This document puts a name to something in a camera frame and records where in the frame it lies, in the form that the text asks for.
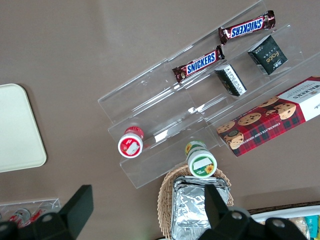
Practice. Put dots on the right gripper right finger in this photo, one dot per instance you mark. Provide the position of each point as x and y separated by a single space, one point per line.
217 215

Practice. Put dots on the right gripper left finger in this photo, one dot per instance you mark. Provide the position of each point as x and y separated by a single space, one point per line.
75 215

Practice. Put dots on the aluminium foil tray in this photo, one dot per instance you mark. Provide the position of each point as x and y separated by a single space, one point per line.
187 210

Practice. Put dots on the light oval wicker basket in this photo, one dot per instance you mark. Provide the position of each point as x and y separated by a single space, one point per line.
165 200

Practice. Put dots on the beige plastic tray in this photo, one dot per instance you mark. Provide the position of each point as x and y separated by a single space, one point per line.
17 130

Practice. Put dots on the clear acrylic bottle rack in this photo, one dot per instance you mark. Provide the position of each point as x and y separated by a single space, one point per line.
53 203

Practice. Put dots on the red Coca-Cola bottle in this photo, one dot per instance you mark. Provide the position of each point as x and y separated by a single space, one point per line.
21 213
36 216

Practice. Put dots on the green lidded cup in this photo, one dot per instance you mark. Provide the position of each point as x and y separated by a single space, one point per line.
202 166

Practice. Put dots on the white snack bin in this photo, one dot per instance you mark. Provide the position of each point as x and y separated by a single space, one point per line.
275 215

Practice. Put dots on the clear rice cracker pack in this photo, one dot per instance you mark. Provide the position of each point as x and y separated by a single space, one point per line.
297 225

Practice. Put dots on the red lidded cup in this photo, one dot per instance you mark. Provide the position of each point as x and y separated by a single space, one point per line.
130 146

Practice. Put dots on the teal snack pack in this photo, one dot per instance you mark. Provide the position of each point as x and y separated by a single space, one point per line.
312 225

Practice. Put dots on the red tartan Walkers cookie box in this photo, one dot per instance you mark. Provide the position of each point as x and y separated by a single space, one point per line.
262 122

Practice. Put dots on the small black carton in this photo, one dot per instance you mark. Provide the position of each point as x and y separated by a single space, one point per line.
271 56
232 80

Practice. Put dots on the clear acrylic tiered shelf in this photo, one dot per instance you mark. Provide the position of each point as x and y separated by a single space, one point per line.
150 95

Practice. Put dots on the Snickers chocolate bar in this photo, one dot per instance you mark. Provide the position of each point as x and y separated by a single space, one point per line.
246 27
200 63

